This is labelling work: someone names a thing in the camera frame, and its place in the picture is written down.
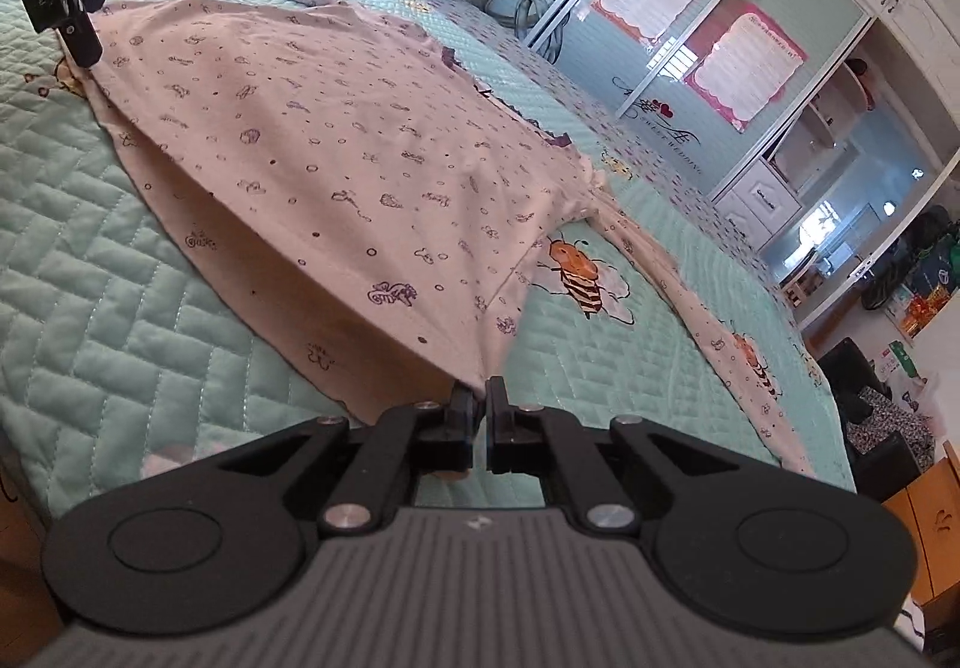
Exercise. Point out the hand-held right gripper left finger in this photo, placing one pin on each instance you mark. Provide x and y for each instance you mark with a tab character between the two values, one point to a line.
465	413

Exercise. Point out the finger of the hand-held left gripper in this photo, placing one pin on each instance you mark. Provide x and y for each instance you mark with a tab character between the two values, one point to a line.
82	45

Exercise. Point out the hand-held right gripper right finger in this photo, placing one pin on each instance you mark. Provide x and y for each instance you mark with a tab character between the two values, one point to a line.
495	420

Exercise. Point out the pink printed pajama top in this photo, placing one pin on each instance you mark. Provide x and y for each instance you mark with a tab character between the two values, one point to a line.
337	150

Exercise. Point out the green quilted bee blanket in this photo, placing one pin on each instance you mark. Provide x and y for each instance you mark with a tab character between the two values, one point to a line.
90	278

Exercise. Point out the heart print bed sheet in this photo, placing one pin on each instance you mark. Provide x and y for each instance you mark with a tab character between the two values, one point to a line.
675	195

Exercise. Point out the white drawer cabinet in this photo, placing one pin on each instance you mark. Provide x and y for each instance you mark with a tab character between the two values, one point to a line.
757	203

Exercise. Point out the blue sliding door wardrobe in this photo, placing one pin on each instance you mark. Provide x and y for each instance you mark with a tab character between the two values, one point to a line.
600	68

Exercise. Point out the black white patterned garment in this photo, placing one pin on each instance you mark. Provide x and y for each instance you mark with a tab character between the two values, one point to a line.
892	424

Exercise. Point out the black sofa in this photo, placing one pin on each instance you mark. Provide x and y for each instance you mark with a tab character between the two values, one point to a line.
892	473

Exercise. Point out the green white carton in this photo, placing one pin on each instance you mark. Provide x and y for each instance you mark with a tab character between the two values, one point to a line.
904	359

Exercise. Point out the tall pink border poster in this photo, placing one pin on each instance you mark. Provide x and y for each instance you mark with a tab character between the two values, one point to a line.
746	71

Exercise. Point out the red gold boxes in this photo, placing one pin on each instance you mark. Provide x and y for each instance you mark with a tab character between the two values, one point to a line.
926	312

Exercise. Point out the wooden desk with drawers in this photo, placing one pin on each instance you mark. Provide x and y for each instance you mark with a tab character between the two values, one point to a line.
926	533

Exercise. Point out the dark bags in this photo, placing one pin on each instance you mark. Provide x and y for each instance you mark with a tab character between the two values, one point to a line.
911	255

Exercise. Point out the white wall shelf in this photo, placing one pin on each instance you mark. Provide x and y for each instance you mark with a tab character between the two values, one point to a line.
825	120

